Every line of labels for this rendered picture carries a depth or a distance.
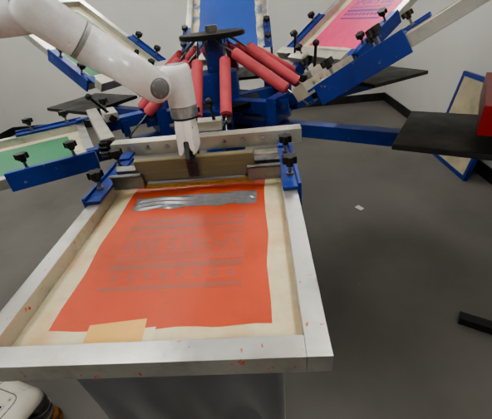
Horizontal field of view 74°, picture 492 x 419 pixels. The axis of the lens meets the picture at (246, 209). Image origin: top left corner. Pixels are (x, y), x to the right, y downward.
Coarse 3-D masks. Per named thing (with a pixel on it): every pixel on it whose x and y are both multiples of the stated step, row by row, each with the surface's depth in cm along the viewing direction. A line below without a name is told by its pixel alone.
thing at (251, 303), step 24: (216, 192) 98; (264, 216) 84; (264, 240) 76; (264, 264) 69; (216, 288) 64; (240, 288) 64; (264, 288) 63; (168, 312) 61; (192, 312) 60; (216, 312) 60; (240, 312) 59; (264, 312) 58
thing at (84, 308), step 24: (144, 192) 102; (168, 192) 101; (192, 192) 99; (120, 216) 91; (144, 216) 90; (168, 216) 89; (120, 240) 82; (96, 264) 74; (96, 288) 68; (72, 312) 63; (96, 312) 62; (120, 312) 62; (144, 312) 61
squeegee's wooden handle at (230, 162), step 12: (168, 156) 97; (180, 156) 96; (192, 156) 96; (204, 156) 95; (216, 156) 95; (228, 156) 95; (240, 156) 95; (252, 156) 95; (144, 168) 98; (156, 168) 97; (168, 168) 97; (180, 168) 97; (204, 168) 97; (216, 168) 97; (228, 168) 97; (240, 168) 97
